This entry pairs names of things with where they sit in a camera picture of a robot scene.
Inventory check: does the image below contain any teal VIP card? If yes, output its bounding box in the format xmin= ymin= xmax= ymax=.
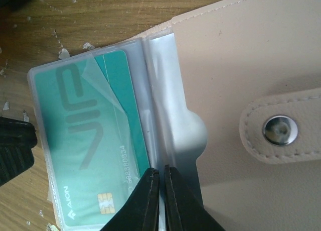
xmin=28 ymin=50 xmax=149 ymax=230

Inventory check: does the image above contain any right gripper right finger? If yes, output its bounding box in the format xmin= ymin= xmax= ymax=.
xmin=164 ymin=165 xmax=224 ymax=231

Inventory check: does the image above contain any beige card holder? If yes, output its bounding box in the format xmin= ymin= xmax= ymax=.
xmin=36 ymin=0 xmax=320 ymax=230

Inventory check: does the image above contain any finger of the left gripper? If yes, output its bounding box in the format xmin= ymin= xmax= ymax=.
xmin=0 ymin=117 xmax=38 ymax=185

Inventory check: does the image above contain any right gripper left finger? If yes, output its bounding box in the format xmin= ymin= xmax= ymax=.
xmin=102 ymin=168 xmax=159 ymax=231

